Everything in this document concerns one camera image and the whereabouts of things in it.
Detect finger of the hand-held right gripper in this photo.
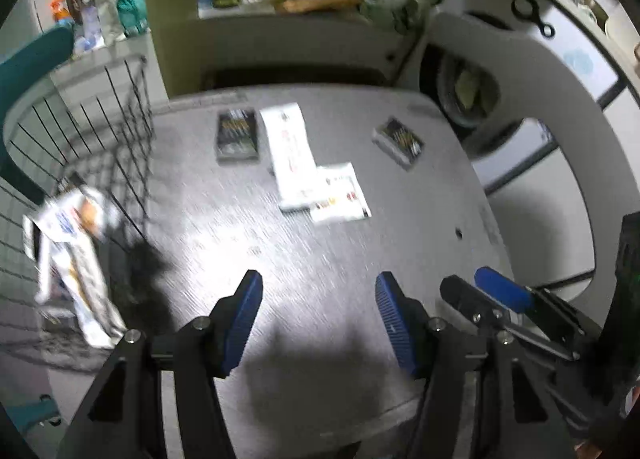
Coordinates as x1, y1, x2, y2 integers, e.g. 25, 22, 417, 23
439, 275, 578, 366
474, 266, 603, 355

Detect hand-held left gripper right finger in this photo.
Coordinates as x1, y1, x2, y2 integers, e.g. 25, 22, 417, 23
375, 271, 581, 459

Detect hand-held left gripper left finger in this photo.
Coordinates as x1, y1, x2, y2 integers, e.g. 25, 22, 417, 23
55, 269, 264, 459

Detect small white sachet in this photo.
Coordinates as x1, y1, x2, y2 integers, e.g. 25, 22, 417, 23
309, 161, 373, 224

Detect black tissue pack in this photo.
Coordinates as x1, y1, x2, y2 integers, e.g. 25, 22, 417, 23
371, 116, 426, 170
215, 109, 261, 163

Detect long white packet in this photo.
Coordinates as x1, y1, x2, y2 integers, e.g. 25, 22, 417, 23
258, 103, 326, 213

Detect black wire basket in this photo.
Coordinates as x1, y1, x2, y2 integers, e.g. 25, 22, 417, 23
0, 54, 156, 375

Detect white washing machine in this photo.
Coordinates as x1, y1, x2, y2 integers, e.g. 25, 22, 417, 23
420, 41, 556, 190

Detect black scissors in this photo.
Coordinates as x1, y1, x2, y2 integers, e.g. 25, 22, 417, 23
511, 0, 556, 38

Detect olive green panel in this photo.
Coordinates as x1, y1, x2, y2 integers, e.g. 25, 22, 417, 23
139, 0, 211, 97

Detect orange bottle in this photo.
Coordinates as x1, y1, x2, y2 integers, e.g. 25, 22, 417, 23
50, 0, 73, 27

